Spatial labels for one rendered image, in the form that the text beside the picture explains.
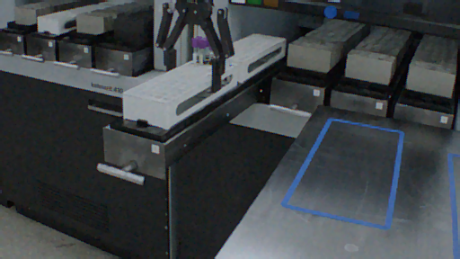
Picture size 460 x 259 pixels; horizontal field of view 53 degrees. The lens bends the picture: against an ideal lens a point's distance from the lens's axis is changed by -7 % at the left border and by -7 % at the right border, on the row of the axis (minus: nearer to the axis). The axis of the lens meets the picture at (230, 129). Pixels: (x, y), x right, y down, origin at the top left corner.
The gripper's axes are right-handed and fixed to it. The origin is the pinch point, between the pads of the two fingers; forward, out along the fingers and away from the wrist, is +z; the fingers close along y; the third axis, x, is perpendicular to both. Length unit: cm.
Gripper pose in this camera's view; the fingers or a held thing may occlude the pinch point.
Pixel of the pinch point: (193, 76)
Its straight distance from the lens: 102.8
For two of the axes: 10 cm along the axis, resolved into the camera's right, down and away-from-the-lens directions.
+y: 9.0, 2.1, -3.8
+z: -0.4, 9.1, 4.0
